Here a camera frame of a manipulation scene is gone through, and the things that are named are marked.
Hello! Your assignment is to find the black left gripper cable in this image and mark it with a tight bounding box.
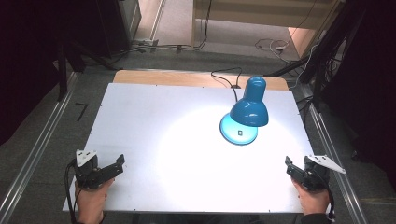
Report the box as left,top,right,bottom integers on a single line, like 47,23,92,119
64,159,82,224

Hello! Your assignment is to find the person's right hand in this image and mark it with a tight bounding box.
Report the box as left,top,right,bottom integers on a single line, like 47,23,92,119
290,179,332,217

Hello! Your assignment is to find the aluminium floor rail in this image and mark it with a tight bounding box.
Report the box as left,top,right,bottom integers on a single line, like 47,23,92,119
300,85,370,224
0,72,79,224

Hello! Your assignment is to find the light wooden furniture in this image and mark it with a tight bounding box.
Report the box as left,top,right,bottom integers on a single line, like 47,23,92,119
191,0,345,59

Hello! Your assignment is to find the wooden table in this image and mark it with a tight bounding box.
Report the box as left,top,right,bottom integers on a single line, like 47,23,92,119
112,69,290,92

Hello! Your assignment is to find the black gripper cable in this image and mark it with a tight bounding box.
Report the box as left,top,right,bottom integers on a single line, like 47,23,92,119
314,174,337,222
64,159,82,224

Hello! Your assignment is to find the white floor cable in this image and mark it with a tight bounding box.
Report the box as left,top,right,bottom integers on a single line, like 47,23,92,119
254,37,291,56

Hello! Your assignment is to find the grey power strip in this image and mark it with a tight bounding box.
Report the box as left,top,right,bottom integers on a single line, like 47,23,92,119
133,38,160,53

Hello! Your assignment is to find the black metal stand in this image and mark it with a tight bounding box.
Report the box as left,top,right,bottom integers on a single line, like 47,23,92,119
265,0,368,110
55,36,120,102

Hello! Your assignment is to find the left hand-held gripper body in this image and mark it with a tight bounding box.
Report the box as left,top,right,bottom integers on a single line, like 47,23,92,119
74,149,108,190

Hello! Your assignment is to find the black lamp cable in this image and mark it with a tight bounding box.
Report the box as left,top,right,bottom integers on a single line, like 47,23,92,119
210,66,243,103

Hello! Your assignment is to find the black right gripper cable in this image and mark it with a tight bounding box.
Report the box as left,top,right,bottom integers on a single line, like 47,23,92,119
314,174,337,222

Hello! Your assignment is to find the person's right dark sleeve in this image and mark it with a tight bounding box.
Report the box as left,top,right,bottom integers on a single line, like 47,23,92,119
299,212,333,224

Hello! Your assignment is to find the person's left hand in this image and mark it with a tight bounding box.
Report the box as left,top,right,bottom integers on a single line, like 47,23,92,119
74,178,115,224

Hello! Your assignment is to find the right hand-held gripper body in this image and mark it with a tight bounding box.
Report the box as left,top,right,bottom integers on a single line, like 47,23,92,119
302,154,347,191

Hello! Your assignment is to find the blue desk lamp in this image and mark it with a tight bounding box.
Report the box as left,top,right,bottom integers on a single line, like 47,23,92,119
219,76,270,147

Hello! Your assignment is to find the black cabinet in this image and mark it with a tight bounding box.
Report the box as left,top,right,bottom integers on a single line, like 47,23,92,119
73,0,143,59

